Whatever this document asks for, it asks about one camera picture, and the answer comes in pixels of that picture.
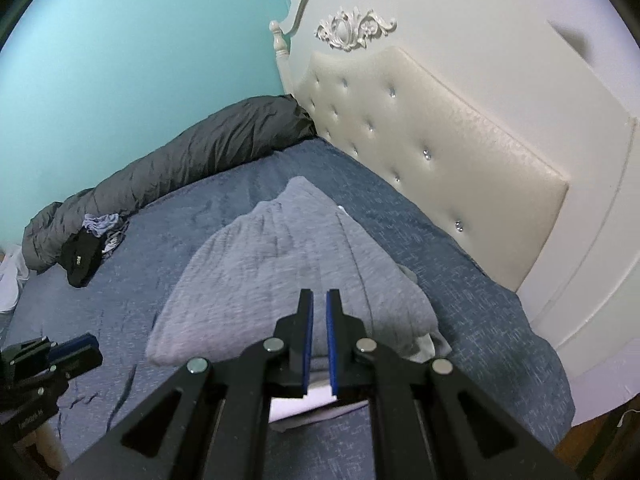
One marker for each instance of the white padded headboard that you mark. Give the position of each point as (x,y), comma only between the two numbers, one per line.
(450,125)

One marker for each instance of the bed with blue sheet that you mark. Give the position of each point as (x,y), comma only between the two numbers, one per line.
(475,320)

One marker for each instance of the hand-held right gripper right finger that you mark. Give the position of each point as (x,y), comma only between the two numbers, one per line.
(333,340)

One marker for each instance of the pale grey sheet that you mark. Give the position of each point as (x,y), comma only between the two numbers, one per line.
(10,280)

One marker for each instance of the black garment with yellow print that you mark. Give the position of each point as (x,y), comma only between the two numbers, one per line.
(82,257)

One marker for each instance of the dark grey duvet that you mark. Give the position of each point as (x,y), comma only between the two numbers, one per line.
(200,155)

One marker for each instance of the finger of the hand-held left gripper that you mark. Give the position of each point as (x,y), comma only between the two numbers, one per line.
(77,355)

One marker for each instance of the small lilac cloth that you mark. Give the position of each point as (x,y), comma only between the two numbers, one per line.
(102,222)

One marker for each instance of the grey knitted sweater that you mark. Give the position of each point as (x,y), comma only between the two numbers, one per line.
(280,260)

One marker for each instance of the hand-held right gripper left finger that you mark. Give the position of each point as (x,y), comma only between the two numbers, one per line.
(306,340)

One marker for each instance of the white folded garment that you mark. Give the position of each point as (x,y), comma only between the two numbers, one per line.
(427,349)

